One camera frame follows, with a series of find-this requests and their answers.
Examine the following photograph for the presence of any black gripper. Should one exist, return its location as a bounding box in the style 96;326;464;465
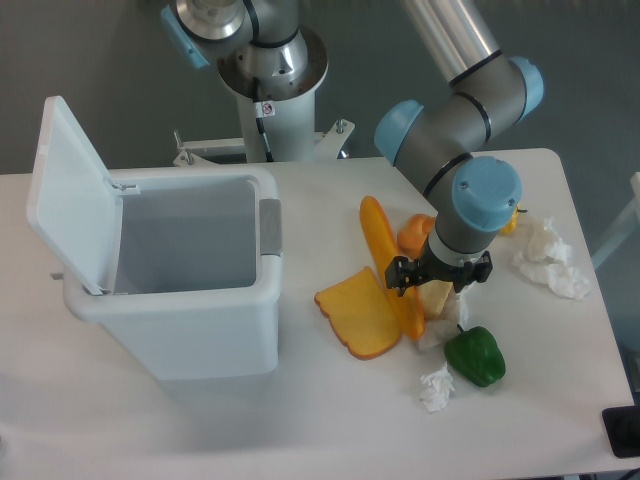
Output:
384;249;493;297

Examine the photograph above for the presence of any long orange baguette bread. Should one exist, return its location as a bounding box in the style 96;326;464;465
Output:
359;196;426;340

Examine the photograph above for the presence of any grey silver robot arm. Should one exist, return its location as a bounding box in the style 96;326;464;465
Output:
160;1;544;292

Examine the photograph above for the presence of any orange knotted bread roll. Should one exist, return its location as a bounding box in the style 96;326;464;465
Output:
397;214;436;259

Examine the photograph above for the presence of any crumpled tissue under bread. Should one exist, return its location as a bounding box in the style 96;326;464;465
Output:
417;292;469;352

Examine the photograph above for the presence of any orange toast bread slice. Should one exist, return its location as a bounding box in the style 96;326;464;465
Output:
314;267;401;360

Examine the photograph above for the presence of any pale small toast piece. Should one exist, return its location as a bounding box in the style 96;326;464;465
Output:
416;280;452;320

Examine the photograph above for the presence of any yellow bell pepper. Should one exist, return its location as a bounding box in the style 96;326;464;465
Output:
499;203;528;236

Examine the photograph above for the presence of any green bell pepper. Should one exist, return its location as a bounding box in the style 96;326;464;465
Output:
444;325;506;388

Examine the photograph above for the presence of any large crumpled white tissue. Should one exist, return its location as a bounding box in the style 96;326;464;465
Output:
511;218;591;301

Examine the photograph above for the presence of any small crumpled white tissue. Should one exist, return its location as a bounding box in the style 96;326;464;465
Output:
419;362;455;413

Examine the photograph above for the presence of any black device at edge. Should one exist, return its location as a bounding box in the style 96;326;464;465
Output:
602;406;639;458

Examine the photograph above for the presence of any white trash bin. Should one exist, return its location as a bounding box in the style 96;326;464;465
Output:
63;165;283;380

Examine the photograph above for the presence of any white trash bin lid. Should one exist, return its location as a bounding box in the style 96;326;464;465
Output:
27;96;140;295

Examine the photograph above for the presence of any white frame at right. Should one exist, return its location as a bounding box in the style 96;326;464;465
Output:
591;172;639;270

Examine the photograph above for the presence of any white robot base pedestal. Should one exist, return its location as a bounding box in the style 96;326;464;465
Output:
173;94;355;166

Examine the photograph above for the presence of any black cable on pedestal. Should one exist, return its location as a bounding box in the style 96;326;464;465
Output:
252;77;275;163

